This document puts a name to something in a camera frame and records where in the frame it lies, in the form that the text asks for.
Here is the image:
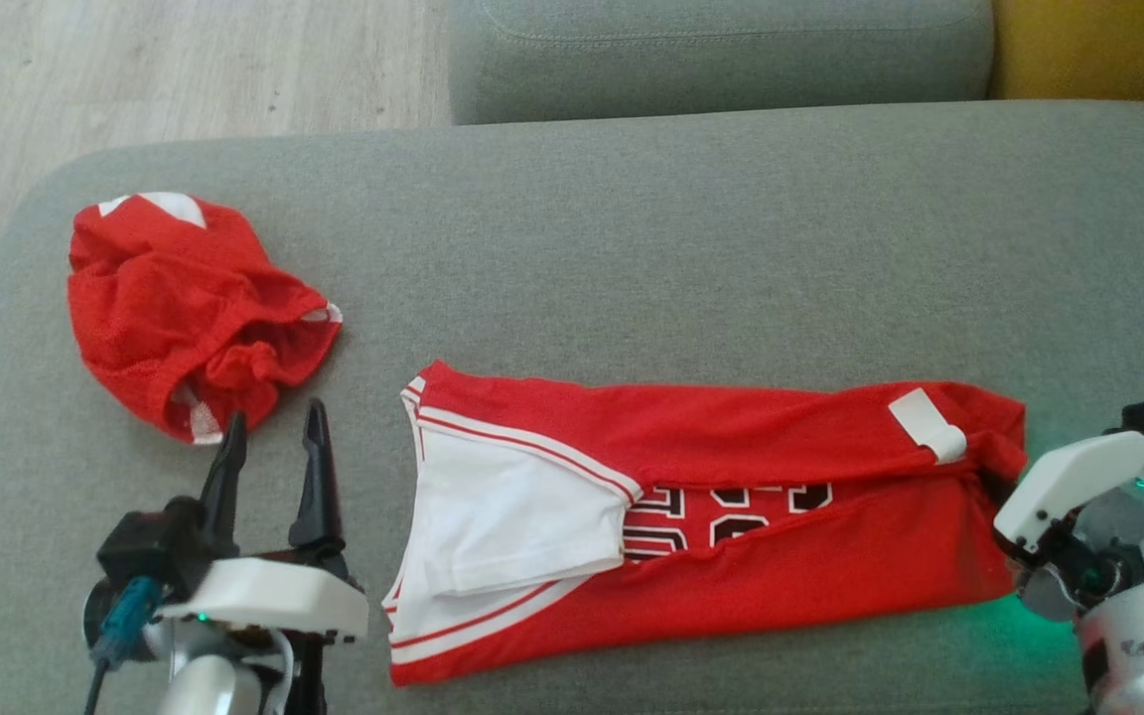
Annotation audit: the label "red mesh shorts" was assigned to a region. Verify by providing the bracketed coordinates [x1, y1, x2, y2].
[67, 191, 345, 447]

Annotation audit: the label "black cable blue plug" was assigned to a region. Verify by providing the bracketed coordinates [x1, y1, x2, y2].
[82, 575, 167, 715]

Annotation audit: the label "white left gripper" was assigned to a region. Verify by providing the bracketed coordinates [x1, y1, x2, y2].
[156, 398, 371, 644]

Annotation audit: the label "red Bulls 23 jersey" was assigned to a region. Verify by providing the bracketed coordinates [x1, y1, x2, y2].
[380, 358, 1029, 688]

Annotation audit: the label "grey sofa back cushion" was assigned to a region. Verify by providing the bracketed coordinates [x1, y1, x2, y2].
[447, 0, 997, 127]

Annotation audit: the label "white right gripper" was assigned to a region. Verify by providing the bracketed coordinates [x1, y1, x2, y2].
[971, 429, 1144, 557]

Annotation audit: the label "grey sofa seat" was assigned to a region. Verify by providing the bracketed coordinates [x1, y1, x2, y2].
[0, 98, 1144, 715]

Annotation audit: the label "yellow cushion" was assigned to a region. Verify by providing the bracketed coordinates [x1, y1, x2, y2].
[988, 0, 1144, 113]

